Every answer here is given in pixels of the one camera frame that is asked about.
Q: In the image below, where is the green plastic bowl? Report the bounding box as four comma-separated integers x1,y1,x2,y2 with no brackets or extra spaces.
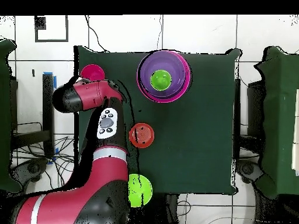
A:
127,173,153,208

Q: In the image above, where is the dark green tablecloth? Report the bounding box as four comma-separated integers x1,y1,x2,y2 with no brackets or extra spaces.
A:
73,45,242,195

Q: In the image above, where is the large pink plastic bowl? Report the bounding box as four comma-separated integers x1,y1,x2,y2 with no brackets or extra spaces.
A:
135,50,192,104

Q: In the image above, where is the white panel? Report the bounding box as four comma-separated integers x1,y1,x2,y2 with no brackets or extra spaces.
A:
291,88,299,177

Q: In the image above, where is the small orange-red plastic bowl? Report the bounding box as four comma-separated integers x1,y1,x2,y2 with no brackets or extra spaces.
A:
128,122,155,149

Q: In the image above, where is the green-covered side table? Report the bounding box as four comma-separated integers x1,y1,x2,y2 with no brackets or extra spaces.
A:
254,45,299,199
0,38,22,194

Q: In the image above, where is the black square floor frame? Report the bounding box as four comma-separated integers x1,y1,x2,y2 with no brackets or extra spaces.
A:
34,15,69,43

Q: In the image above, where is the black floor cable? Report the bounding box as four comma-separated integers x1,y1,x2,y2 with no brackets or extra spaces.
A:
84,15,108,53

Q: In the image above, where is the small red-pink plastic bowl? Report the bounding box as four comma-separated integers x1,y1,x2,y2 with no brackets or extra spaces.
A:
79,64,106,82

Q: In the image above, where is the black metal stand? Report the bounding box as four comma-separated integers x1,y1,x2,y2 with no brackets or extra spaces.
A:
234,79,266,155

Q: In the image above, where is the floor cable bundle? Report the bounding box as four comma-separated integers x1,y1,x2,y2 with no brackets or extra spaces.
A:
11,121,78,187

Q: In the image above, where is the black stand with blue tape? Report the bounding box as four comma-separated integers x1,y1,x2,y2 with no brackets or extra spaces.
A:
10,72,58,162

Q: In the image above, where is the green plastic cup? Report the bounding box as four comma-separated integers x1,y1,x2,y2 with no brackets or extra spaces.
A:
149,69,173,92

